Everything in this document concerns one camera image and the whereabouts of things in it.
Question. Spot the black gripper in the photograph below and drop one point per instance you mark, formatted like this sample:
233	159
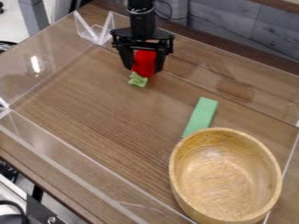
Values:
126	42

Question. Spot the red plush strawberry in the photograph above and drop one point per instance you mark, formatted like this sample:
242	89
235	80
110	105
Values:
143	68

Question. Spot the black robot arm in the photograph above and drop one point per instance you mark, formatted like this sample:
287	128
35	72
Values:
142	18

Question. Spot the green rectangular block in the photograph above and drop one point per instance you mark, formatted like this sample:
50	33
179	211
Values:
202	116

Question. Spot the grey table leg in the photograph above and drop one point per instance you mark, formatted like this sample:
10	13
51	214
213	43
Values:
34	15

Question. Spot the wooden bowl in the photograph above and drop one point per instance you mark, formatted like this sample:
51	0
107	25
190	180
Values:
226	177

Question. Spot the clear acrylic tray enclosure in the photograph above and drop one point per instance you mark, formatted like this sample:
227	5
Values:
92	138

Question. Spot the black metal bracket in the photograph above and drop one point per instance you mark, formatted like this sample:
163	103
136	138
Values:
39	214

